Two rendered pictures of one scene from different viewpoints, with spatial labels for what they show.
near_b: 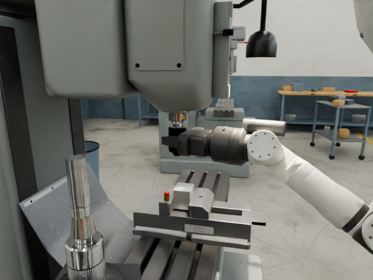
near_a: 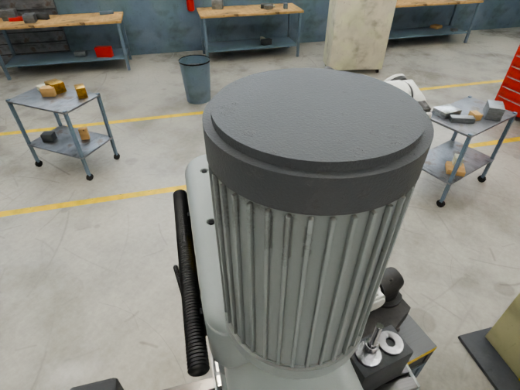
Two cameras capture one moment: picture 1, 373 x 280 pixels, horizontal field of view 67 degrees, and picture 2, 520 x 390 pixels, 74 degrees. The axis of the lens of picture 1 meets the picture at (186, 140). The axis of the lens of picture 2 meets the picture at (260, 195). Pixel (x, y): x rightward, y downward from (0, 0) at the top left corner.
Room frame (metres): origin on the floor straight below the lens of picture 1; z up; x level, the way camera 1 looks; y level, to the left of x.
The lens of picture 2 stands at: (0.93, 0.51, 2.34)
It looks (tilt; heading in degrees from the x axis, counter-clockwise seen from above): 39 degrees down; 244
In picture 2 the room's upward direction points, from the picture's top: straight up
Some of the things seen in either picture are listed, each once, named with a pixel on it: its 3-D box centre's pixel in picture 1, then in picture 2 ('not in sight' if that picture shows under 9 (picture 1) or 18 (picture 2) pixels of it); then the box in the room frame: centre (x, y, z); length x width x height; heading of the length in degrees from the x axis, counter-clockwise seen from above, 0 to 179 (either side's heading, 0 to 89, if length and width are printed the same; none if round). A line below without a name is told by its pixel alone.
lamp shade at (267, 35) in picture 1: (261, 44); not in sight; (0.70, -0.18, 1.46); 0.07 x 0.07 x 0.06
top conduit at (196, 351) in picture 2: not in sight; (189, 261); (0.86, 0.03, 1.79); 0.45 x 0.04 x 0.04; 78
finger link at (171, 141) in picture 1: (171, 141); not in sight; (0.68, 0.04, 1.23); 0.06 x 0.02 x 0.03; 63
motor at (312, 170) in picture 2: not in sight; (301, 232); (0.76, 0.27, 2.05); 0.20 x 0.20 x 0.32
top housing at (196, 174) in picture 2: not in sight; (256, 235); (0.71, 0.04, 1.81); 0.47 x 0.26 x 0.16; 78
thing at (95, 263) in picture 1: (86, 265); (370, 349); (0.32, 0.13, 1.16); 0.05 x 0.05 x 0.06
